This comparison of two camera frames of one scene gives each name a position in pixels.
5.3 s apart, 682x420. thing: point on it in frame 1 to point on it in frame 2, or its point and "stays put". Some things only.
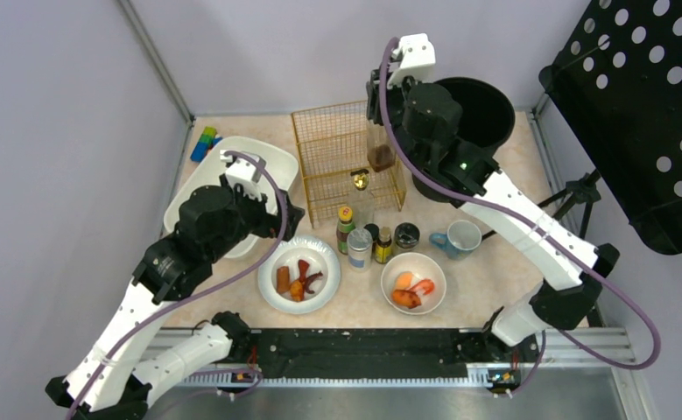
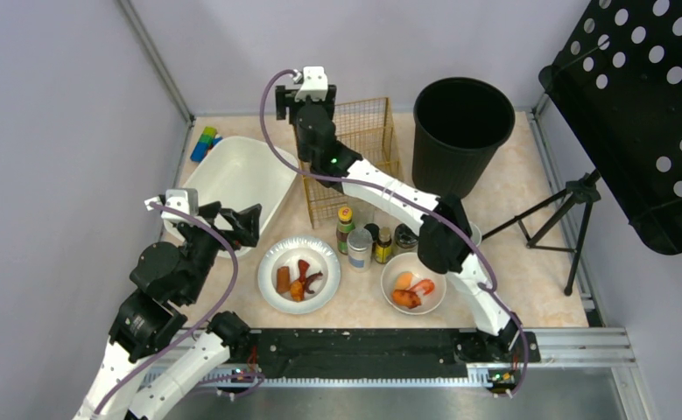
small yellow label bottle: [383, 252] stays put
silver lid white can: [360, 249] stays put
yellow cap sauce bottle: [344, 227] stays put
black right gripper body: [375, 92] to [284, 101]
